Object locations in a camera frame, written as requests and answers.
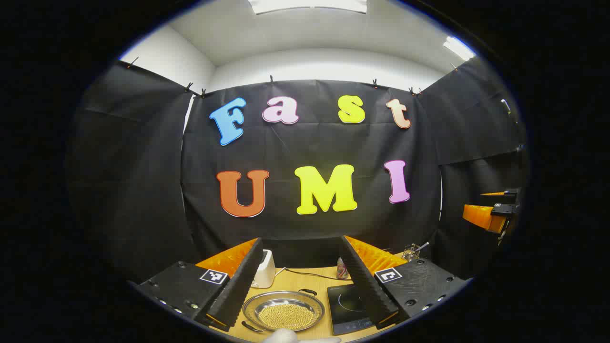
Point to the ceiling light panel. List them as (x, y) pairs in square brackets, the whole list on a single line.
[(310, 4), (458, 47)]

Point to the metal utensil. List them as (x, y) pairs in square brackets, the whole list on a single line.
[(423, 246)]

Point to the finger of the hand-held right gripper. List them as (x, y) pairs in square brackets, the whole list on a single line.
[(476, 215), (510, 195)]

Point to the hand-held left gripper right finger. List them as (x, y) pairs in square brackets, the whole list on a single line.
[(364, 286)]

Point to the pile of yellow soybeans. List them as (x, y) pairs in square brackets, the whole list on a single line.
[(286, 317)]

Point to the stainless steel pot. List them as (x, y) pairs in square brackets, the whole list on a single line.
[(267, 300)]

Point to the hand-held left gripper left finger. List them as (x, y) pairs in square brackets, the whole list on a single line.
[(238, 286)]

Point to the silver printed drink bottle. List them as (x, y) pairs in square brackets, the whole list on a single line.
[(341, 269)]

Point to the white toaster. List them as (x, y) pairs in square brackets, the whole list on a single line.
[(263, 271)]

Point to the black induction cooktop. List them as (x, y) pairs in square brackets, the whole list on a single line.
[(348, 305)]

